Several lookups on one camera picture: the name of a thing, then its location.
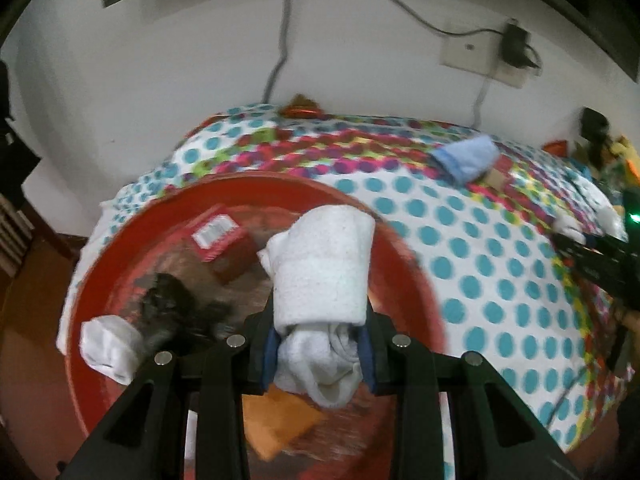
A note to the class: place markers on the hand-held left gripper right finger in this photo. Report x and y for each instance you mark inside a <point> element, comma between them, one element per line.
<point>367,360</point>

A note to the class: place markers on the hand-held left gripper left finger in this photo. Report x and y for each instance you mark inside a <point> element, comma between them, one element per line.
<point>270,360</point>

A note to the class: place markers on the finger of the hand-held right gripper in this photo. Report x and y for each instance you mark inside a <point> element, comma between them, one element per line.
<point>590,262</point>

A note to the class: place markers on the small white sock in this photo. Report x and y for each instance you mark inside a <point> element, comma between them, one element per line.
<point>570,227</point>

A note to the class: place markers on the orange rubber toy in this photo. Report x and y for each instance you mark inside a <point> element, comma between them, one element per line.
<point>280,425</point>

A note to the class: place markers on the large white socks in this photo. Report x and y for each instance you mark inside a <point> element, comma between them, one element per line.
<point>320,270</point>

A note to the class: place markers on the black plastic bag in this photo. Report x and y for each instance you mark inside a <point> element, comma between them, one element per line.
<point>165,305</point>

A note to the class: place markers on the red round basin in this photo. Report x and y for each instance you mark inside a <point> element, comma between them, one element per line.
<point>150,240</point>

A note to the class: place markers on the white cloth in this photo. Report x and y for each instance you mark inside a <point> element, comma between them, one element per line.
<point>607,215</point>

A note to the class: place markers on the polka dot blanket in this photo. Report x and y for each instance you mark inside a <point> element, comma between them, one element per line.
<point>500,270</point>

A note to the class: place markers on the yellow plush toy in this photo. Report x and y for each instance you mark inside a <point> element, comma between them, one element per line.
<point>625,152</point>

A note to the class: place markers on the red paper packet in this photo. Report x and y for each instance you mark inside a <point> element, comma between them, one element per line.
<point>557,147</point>

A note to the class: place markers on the small red box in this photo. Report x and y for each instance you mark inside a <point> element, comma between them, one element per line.
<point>220,240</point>

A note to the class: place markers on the small white sock ball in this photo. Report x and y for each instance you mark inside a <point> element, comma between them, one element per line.
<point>110,345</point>

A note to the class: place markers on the light blue sock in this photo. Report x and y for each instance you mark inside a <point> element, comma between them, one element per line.
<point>465,157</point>

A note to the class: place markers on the red snack wrapper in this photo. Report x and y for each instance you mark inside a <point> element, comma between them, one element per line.
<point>300,110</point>

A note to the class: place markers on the dark furniture piece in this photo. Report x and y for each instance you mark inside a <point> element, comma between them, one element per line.
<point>12,170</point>

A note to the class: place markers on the white wall socket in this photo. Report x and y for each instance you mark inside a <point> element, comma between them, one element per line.
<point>512,77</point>

